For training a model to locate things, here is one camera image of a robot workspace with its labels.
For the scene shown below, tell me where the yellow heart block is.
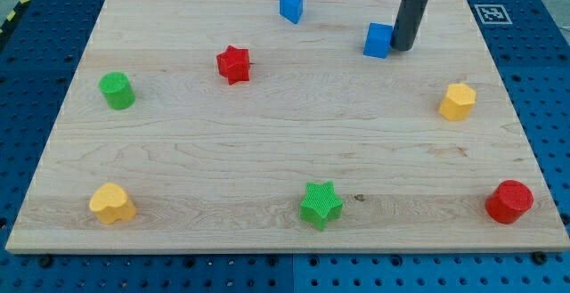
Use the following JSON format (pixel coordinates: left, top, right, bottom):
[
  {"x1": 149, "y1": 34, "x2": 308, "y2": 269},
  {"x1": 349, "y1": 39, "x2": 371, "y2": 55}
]
[{"x1": 88, "y1": 183, "x2": 137, "y2": 224}]

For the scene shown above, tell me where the red star block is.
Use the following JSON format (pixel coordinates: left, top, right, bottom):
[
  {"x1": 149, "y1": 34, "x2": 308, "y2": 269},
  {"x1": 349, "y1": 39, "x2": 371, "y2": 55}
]
[{"x1": 216, "y1": 45, "x2": 250, "y2": 85}]

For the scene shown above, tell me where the blue cube block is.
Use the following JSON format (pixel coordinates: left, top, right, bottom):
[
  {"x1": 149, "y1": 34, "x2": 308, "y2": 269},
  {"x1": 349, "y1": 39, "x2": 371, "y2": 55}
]
[{"x1": 363, "y1": 23, "x2": 393, "y2": 59}]

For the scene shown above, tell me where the yellow black hazard tape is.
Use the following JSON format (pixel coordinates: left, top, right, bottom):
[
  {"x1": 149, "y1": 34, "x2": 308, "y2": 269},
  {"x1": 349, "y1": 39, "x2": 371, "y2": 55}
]
[{"x1": 1, "y1": 0, "x2": 32, "y2": 37}]

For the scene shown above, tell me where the blue triangular block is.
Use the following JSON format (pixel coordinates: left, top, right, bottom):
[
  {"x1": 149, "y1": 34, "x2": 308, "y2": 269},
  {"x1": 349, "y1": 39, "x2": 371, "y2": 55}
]
[{"x1": 279, "y1": 0, "x2": 304, "y2": 24}]

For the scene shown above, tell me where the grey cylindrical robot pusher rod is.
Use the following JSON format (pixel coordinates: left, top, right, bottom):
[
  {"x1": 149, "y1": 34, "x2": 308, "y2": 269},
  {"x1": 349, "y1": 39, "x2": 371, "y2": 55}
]
[{"x1": 391, "y1": 0, "x2": 428, "y2": 52}]

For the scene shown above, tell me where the red cylinder block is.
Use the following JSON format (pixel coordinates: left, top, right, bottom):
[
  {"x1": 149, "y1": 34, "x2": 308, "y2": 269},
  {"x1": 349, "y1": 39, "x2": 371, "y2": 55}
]
[{"x1": 484, "y1": 180, "x2": 534, "y2": 224}]

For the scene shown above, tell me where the yellow hexagon block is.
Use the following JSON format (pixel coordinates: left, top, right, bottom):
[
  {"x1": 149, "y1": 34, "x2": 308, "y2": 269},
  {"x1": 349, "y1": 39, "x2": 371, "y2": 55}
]
[{"x1": 438, "y1": 83, "x2": 476, "y2": 121}]

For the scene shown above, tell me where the light wooden board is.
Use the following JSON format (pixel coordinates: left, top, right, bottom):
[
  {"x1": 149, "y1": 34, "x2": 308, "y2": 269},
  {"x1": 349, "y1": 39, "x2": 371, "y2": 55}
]
[{"x1": 6, "y1": 0, "x2": 569, "y2": 254}]

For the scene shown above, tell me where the green star block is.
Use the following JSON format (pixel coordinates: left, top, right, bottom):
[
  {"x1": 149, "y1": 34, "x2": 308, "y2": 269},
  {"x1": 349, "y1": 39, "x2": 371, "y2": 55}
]
[{"x1": 299, "y1": 181, "x2": 344, "y2": 232}]

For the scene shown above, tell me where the white fiducial marker tag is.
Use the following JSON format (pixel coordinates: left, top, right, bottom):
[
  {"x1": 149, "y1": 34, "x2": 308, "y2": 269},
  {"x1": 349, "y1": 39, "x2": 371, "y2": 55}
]
[{"x1": 475, "y1": 4, "x2": 512, "y2": 25}]

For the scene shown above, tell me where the green cylinder block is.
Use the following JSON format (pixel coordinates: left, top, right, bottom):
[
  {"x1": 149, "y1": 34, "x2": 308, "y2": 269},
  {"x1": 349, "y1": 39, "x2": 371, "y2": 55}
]
[{"x1": 99, "y1": 72, "x2": 135, "y2": 110}]

